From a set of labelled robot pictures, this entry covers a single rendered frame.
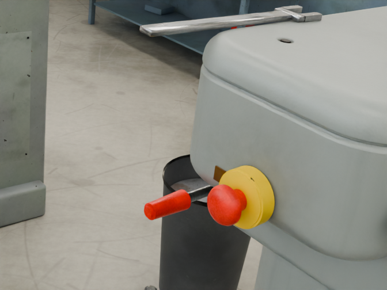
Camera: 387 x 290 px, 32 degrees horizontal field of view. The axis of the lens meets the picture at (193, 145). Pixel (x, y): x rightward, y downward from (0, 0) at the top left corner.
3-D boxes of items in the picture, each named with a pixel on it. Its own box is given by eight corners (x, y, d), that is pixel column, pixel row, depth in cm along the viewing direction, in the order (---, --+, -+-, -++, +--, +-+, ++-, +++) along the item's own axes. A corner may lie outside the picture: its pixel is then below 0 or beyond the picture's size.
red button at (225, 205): (228, 236, 63) (234, 199, 62) (199, 216, 66) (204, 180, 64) (252, 225, 66) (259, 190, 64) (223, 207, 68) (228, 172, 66)
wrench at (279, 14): (156, 41, 65) (157, 32, 65) (132, 29, 68) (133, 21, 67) (321, 20, 80) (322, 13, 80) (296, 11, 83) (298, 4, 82)
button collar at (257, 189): (255, 240, 65) (266, 186, 63) (212, 212, 69) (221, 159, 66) (269, 234, 66) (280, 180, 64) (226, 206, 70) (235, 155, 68)
